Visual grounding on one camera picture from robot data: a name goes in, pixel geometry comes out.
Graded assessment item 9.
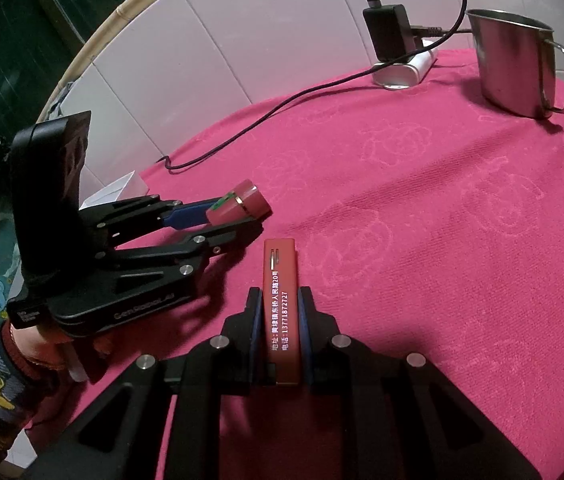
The stainless steel mug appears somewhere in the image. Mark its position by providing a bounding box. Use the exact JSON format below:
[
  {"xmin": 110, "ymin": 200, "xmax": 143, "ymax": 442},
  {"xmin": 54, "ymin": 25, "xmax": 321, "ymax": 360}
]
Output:
[{"xmin": 464, "ymin": 8, "xmax": 564, "ymax": 120}]

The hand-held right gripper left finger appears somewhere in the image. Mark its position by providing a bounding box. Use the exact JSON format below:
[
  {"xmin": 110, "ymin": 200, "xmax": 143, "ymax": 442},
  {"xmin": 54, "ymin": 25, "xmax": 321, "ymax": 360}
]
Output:
[{"xmin": 24, "ymin": 286, "xmax": 269, "ymax": 480}]

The small red cylinder green label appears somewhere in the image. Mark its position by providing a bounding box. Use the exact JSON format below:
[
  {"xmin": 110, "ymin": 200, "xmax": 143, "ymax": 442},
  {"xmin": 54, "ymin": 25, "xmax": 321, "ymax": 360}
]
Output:
[{"xmin": 206, "ymin": 178, "xmax": 273, "ymax": 226}]

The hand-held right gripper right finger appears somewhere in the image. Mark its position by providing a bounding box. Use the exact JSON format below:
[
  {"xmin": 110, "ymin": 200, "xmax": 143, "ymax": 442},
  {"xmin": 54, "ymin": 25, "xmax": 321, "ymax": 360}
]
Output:
[{"xmin": 298, "ymin": 286, "xmax": 542, "ymax": 480}]

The white cardboard box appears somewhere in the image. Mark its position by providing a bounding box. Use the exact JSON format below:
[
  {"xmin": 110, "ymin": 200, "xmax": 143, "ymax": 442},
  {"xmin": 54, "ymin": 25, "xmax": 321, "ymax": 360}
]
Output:
[{"xmin": 78, "ymin": 171, "xmax": 150, "ymax": 211}]

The pink tablecloth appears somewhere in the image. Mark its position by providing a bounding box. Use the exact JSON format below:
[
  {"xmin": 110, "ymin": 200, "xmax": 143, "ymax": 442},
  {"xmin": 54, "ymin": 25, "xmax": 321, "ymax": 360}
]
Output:
[{"xmin": 22, "ymin": 47, "xmax": 564, "ymax": 480}]

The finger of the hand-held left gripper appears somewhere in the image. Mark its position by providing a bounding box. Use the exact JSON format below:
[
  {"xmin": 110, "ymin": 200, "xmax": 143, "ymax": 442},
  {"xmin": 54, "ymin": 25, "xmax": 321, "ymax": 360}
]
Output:
[
  {"xmin": 94, "ymin": 217, "xmax": 265, "ymax": 273},
  {"xmin": 79, "ymin": 195, "xmax": 215, "ymax": 246}
]

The red rectangular lighter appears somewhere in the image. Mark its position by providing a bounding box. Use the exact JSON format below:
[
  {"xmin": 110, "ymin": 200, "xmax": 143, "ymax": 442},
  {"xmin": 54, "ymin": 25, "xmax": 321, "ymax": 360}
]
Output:
[{"xmin": 262, "ymin": 237, "xmax": 303, "ymax": 387}]

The black power strip cord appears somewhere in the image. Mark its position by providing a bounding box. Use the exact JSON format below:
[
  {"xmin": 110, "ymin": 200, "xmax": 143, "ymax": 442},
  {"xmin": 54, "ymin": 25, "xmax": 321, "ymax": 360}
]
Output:
[{"xmin": 156, "ymin": 62, "xmax": 393, "ymax": 171}]

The white power strip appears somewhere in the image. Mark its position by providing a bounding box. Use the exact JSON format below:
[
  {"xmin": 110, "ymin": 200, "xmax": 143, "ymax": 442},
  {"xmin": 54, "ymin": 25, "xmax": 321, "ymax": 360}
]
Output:
[{"xmin": 372, "ymin": 37, "xmax": 440, "ymax": 92}]

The person's left hand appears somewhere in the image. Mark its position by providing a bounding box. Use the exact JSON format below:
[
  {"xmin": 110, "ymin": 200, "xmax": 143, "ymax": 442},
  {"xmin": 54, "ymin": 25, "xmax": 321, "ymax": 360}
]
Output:
[{"xmin": 9, "ymin": 325, "xmax": 70, "ymax": 372}]

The black charger adapter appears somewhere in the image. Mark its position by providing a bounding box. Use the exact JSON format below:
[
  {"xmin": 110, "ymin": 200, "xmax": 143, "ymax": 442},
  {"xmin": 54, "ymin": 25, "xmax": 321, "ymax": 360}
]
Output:
[{"xmin": 363, "ymin": 4, "xmax": 413, "ymax": 63}]

